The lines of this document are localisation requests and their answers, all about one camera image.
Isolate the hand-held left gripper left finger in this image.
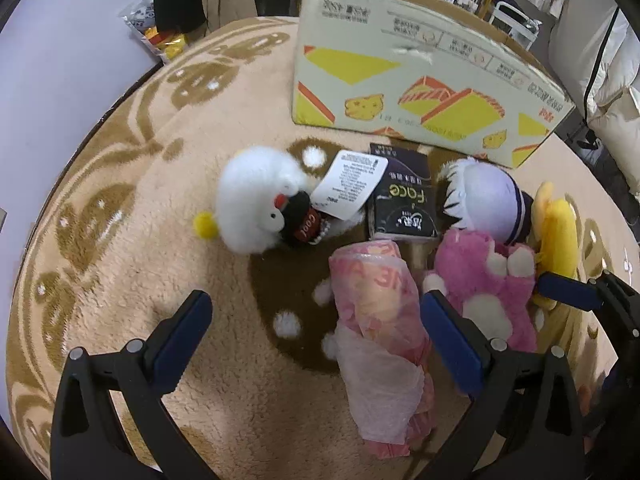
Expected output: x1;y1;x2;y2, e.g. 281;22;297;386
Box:
50;289;222;480

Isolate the white paper tag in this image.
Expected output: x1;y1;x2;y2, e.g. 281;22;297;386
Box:
311;150;390;221

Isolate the black tissue pack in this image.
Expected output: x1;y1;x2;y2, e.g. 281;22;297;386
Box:
367;142;442;241

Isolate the printed cardboard box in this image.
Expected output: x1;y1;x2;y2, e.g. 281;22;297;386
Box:
291;0;577;170

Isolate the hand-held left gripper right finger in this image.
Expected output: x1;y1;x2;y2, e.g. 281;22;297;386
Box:
414;289;587;480

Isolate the beige patterned rug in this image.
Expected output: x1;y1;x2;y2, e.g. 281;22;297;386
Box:
7;16;640;480

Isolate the yellow plush toy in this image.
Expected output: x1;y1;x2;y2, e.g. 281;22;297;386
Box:
529;182;582;311

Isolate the white-haired plush doll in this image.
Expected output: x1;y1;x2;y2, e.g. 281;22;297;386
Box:
437;157;536;247

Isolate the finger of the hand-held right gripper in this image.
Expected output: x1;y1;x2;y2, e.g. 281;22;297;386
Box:
572;366;637;438
537;270;613;312

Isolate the white fluffy plush toy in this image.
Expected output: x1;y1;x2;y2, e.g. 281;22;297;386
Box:
194;146;363;253

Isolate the dark cloth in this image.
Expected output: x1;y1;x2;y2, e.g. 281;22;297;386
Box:
565;127;640;201

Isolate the pink plastic-wrapped plush toy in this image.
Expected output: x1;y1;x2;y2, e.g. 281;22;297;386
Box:
328;240;435;458

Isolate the white utility cart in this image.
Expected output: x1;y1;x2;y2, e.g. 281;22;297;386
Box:
492;0;543;51

